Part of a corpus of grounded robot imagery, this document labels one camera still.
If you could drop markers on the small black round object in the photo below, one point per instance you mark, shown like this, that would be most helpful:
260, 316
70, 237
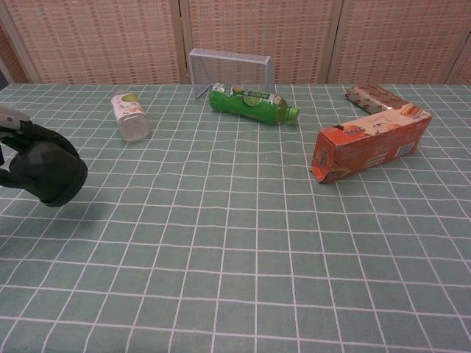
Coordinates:
71, 187

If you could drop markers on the green tea plastic bottle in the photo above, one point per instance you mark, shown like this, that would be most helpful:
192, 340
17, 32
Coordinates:
250, 106

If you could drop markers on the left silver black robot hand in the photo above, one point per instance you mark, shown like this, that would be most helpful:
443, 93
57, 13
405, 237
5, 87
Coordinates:
22, 128

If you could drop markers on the red patterned snack pack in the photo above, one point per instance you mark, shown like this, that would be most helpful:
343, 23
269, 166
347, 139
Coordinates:
368, 99

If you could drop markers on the orange juice carton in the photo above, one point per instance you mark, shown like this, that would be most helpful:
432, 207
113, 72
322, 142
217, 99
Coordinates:
368, 147

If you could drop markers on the dark green bowl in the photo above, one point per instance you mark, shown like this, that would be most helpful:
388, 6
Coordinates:
40, 165

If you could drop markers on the green checkered tablecloth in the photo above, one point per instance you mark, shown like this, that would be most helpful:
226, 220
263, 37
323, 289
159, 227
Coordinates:
235, 257

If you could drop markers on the woven bamboo folding screen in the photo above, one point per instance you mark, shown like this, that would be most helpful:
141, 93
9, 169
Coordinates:
92, 36

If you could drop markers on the white metal mesh rack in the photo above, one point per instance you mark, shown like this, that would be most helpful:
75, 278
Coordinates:
228, 56

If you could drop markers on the clear bottle with white label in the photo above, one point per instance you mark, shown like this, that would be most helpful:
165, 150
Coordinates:
129, 117

